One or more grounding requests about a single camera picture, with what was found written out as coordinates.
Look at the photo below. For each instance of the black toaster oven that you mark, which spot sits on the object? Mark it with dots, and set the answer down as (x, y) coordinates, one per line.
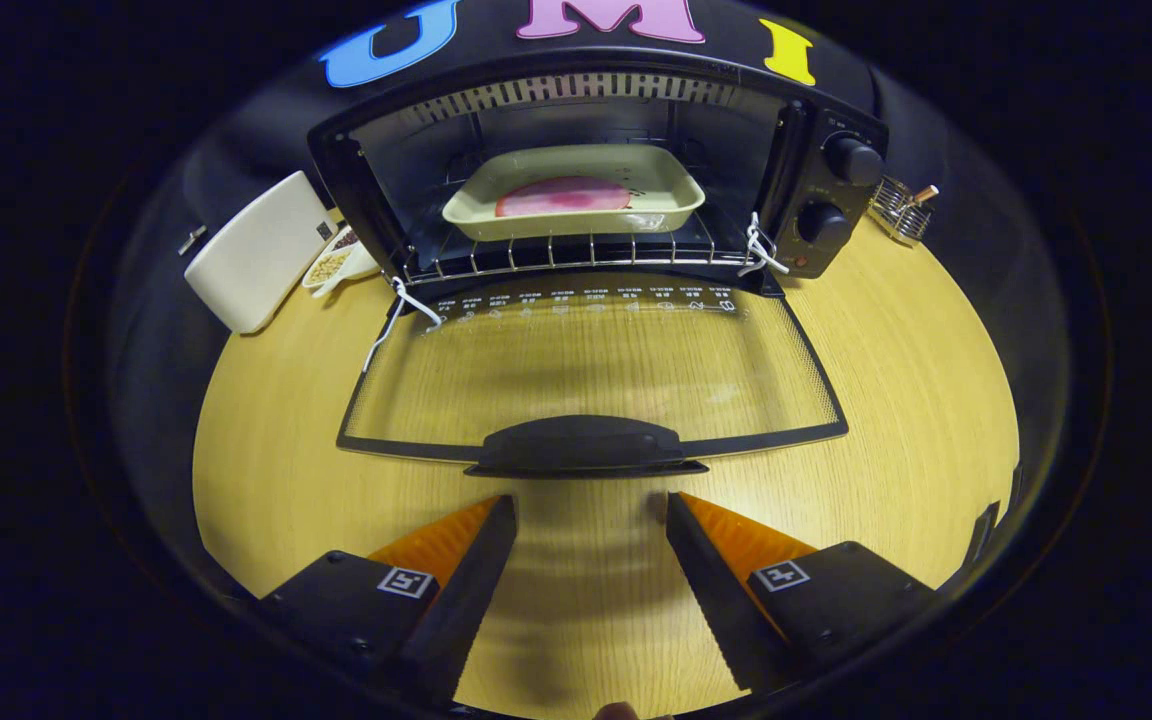
(841, 200)

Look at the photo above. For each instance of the small dish of beans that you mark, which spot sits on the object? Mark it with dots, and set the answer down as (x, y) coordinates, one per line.
(331, 265)

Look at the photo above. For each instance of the pink ham slice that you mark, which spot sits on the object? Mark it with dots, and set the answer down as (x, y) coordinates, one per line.
(561, 197)

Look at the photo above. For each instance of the silver cloth clip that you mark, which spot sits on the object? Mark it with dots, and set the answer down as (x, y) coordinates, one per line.
(192, 240)

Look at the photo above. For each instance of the black backdrop cloth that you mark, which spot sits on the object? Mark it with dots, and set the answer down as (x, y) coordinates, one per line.
(236, 150)

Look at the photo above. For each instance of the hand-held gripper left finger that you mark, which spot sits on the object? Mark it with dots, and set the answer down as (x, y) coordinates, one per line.
(456, 600)

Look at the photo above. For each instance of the metal oven rack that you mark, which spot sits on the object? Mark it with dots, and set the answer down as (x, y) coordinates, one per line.
(576, 255)

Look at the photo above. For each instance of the white bread toaster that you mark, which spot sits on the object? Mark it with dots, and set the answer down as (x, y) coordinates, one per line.
(256, 250)

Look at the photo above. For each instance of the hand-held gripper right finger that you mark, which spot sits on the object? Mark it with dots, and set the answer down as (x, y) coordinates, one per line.
(721, 600)

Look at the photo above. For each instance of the cream rectangular food tray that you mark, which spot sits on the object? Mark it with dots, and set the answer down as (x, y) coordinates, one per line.
(666, 185)

